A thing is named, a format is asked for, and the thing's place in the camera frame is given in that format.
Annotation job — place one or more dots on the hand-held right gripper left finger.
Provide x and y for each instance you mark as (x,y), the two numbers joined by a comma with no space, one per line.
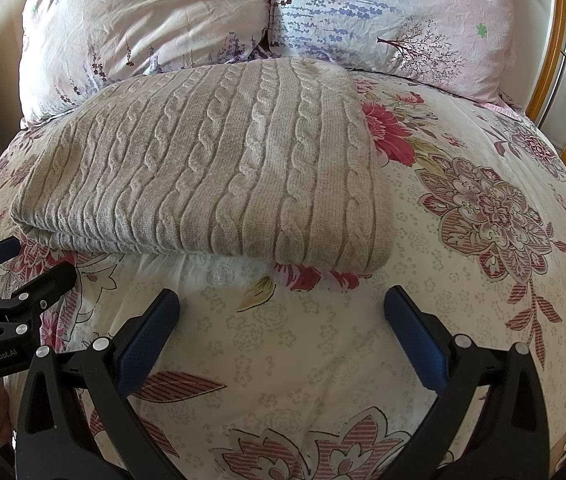
(148,340)

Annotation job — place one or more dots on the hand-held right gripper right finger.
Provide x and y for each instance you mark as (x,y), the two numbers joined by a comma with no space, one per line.
(413,340)

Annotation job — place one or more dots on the floral bed quilt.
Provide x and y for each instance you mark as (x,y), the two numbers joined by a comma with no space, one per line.
(313,350)

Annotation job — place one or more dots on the pink floral pillow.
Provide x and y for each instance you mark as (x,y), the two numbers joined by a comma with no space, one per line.
(138,25)

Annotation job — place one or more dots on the pink pillow with blue flowers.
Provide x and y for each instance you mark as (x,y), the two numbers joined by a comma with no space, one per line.
(388,10)

